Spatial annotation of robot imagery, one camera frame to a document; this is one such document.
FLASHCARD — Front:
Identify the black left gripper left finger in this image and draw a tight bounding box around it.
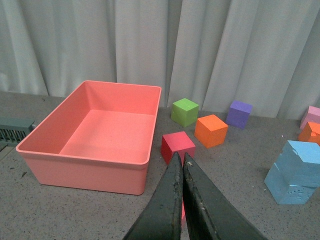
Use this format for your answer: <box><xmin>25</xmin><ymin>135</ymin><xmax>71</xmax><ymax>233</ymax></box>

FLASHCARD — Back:
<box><xmin>124</xmin><ymin>152</ymin><xmax>184</xmax><ymax>240</ymax></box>

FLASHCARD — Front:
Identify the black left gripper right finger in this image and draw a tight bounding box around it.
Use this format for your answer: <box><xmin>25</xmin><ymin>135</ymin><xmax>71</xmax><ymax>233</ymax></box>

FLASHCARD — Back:
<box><xmin>183</xmin><ymin>153</ymin><xmax>266</xmax><ymax>240</ymax></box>

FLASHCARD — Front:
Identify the light blue block dented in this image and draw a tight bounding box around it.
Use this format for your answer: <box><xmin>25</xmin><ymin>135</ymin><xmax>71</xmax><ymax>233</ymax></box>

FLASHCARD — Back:
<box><xmin>264</xmin><ymin>163</ymin><xmax>317</xmax><ymax>205</ymax></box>

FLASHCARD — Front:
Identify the light blue block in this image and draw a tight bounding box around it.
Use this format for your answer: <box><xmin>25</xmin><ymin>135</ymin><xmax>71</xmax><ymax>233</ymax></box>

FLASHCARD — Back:
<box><xmin>275</xmin><ymin>140</ymin><xmax>320</xmax><ymax>188</ymax></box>

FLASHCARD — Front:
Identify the red foam block front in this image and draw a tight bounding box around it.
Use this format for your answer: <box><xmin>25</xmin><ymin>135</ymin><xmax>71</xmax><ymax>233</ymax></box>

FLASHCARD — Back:
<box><xmin>181</xmin><ymin>200</ymin><xmax>186</xmax><ymax>229</ymax></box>

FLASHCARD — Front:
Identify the red foam block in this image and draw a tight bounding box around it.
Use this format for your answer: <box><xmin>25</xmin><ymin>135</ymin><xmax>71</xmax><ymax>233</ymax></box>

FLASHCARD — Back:
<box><xmin>160</xmin><ymin>131</ymin><xmax>196</xmax><ymax>165</ymax></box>
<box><xmin>181</xmin><ymin>200</ymin><xmax>186</xmax><ymax>229</ymax></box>

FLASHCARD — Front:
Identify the red foam block rear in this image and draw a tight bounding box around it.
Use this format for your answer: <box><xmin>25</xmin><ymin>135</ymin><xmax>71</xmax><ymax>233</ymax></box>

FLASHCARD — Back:
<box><xmin>160</xmin><ymin>131</ymin><xmax>196</xmax><ymax>165</ymax></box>

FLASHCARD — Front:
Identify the orange foam block left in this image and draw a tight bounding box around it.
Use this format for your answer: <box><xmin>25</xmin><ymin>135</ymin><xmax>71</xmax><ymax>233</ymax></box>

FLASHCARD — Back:
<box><xmin>194</xmin><ymin>114</ymin><xmax>228</xmax><ymax>149</ymax></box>

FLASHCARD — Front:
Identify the orange foam block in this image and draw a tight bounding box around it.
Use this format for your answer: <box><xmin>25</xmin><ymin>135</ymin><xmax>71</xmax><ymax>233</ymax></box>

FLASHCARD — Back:
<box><xmin>194</xmin><ymin>114</ymin><xmax>228</xmax><ymax>149</ymax></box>
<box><xmin>298</xmin><ymin>121</ymin><xmax>320</xmax><ymax>145</ymax></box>

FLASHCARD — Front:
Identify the pink plastic bin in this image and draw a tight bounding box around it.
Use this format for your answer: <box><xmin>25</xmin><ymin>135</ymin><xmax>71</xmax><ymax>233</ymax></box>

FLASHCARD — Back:
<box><xmin>16</xmin><ymin>80</ymin><xmax>162</xmax><ymax>195</ymax></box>

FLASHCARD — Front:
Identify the purple foam block rear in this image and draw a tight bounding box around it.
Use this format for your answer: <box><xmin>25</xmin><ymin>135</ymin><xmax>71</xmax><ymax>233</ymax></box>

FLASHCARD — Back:
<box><xmin>225</xmin><ymin>100</ymin><xmax>253</xmax><ymax>129</ymax></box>

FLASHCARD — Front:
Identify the green foam block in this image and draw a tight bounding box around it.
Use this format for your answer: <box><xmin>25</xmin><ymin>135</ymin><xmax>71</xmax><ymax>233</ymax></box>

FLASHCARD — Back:
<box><xmin>170</xmin><ymin>98</ymin><xmax>199</xmax><ymax>127</ymax></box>

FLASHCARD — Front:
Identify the orange foam block right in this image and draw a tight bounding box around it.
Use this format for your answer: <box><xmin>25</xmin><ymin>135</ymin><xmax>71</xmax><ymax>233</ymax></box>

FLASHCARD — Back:
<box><xmin>298</xmin><ymin>121</ymin><xmax>320</xmax><ymax>145</ymax></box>

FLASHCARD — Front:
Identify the pink foam block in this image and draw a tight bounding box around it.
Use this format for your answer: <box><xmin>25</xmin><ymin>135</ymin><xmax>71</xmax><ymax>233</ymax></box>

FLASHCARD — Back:
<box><xmin>300</xmin><ymin>105</ymin><xmax>320</xmax><ymax>130</ymax></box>

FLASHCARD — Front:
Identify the white curtain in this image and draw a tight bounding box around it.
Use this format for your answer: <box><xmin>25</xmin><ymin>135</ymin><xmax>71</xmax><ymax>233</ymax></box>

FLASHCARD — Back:
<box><xmin>0</xmin><ymin>0</ymin><xmax>320</xmax><ymax>119</ymax></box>

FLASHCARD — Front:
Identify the grey vented device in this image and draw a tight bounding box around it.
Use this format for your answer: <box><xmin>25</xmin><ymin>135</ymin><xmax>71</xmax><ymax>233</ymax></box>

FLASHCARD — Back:
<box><xmin>0</xmin><ymin>116</ymin><xmax>35</xmax><ymax>147</ymax></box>

